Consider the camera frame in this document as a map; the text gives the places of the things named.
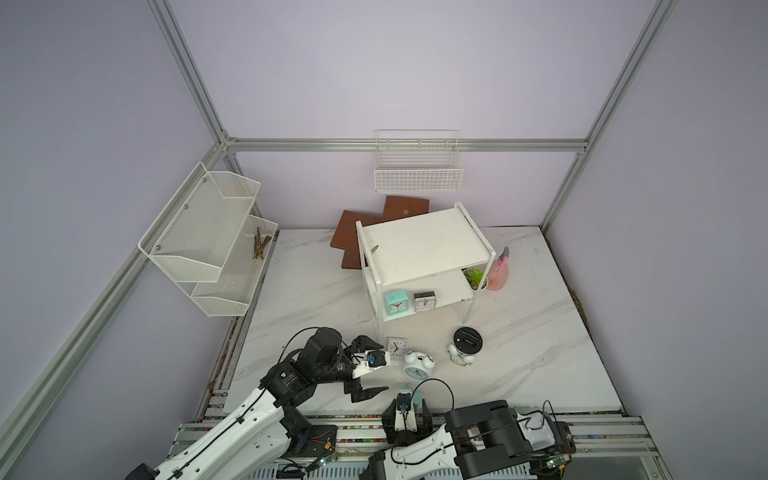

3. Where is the white twin-bell alarm clock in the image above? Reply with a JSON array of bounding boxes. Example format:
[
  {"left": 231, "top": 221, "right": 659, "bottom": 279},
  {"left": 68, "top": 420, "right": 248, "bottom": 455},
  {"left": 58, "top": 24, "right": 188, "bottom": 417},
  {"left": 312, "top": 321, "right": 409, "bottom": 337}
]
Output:
[{"left": 403, "top": 351, "right": 435, "bottom": 382}]

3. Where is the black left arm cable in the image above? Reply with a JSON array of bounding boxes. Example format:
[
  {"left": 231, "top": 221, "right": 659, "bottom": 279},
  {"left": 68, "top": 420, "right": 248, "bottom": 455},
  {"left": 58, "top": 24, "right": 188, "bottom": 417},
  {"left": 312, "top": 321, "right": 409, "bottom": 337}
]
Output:
[{"left": 155, "top": 326, "right": 349, "bottom": 480}]

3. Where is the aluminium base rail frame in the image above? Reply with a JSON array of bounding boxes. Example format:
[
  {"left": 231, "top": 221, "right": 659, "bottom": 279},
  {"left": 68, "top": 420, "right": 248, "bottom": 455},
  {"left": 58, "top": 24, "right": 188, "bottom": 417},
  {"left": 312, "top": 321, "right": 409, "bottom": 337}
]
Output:
[{"left": 147, "top": 403, "right": 669, "bottom": 479}]

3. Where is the white wire wall basket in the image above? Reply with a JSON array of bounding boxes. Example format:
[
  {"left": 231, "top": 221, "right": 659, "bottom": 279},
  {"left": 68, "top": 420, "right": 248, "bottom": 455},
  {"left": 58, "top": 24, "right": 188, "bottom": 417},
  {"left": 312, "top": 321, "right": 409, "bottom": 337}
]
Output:
[{"left": 374, "top": 129, "right": 464, "bottom": 193}]

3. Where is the white mesh wall bin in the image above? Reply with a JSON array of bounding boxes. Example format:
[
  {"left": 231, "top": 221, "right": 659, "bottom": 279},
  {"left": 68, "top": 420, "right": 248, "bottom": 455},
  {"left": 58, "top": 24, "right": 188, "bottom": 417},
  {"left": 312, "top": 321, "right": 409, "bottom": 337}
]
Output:
[
  {"left": 190, "top": 215, "right": 278, "bottom": 317},
  {"left": 138, "top": 163, "right": 260, "bottom": 283}
]

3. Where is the white two-tier shelf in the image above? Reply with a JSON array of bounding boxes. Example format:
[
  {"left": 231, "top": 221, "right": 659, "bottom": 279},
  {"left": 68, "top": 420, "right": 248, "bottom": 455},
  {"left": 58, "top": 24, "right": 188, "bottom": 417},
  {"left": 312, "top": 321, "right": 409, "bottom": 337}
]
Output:
[{"left": 356, "top": 201, "right": 497, "bottom": 324}]

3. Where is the clear square alarm clock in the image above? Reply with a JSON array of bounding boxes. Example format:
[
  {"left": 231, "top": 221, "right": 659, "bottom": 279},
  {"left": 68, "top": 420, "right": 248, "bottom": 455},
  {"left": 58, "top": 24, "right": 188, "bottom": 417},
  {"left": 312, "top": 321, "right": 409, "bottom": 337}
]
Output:
[
  {"left": 386, "top": 337, "right": 409, "bottom": 360},
  {"left": 413, "top": 291, "right": 437, "bottom": 313}
]

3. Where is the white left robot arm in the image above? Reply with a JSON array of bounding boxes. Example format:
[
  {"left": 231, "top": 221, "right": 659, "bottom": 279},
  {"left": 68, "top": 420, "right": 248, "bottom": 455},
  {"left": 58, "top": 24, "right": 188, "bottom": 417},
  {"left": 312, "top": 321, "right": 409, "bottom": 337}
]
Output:
[{"left": 127, "top": 327, "right": 392, "bottom": 479}]

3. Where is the pink spray bottle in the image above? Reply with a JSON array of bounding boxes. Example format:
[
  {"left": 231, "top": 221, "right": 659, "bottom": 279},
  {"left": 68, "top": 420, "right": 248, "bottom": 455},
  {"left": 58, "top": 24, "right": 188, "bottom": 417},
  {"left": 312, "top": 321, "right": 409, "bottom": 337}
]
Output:
[{"left": 486, "top": 246, "right": 510, "bottom": 291}]

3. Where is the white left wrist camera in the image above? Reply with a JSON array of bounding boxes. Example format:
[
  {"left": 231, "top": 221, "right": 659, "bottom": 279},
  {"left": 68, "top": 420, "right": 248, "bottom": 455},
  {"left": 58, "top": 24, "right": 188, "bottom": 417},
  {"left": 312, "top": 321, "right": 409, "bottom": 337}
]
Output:
[{"left": 352, "top": 350, "right": 392, "bottom": 379}]

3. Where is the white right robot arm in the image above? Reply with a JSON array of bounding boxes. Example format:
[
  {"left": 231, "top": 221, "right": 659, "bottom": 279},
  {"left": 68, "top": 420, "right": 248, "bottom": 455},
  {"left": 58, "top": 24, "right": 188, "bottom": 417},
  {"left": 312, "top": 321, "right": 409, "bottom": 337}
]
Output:
[{"left": 359, "top": 400, "right": 576, "bottom": 480}]

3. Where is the black round alarm clock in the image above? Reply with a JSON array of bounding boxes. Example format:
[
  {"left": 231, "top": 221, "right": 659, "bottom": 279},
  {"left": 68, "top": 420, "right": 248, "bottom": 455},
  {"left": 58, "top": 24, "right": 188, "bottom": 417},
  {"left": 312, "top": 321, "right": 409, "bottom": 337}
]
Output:
[{"left": 452, "top": 326, "right": 483, "bottom": 356}]

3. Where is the brown wooden step stand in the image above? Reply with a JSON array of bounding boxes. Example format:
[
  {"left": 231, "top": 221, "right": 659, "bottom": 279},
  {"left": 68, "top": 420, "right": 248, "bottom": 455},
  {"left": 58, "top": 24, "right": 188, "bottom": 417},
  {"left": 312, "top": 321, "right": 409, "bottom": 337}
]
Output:
[{"left": 330, "top": 195, "right": 430, "bottom": 270}]

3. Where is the white mesh upper wall bin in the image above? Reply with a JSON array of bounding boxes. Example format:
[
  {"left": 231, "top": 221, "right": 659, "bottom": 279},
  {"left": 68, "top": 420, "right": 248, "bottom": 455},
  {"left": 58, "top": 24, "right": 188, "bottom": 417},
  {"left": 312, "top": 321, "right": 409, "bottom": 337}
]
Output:
[{"left": 138, "top": 163, "right": 260, "bottom": 283}]

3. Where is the white mesh lower wall bin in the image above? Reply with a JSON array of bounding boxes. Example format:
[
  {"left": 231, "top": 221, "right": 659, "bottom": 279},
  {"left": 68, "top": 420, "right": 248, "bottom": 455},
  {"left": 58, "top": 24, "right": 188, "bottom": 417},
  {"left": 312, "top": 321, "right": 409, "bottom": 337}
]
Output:
[{"left": 190, "top": 215, "right": 278, "bottom": 317}]

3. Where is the green succulent in white pot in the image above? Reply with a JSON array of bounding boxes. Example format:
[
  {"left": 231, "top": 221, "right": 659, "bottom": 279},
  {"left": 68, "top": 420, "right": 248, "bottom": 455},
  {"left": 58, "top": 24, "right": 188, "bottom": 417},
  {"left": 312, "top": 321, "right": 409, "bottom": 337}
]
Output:
[{"left": 463, "top": 268, "right": 487, "bottom": 290}]

